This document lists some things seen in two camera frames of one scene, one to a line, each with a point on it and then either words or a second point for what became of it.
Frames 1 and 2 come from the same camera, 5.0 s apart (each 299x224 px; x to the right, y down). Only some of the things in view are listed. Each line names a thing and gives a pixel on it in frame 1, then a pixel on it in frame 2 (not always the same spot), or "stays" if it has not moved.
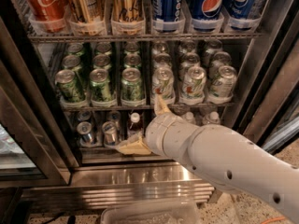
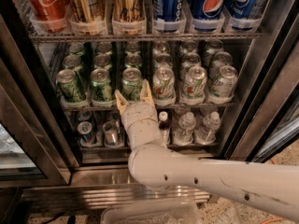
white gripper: [163, 133] to [137, 113]
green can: [131, 84] stays
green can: [76, 49] stays
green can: [103, 49] stays
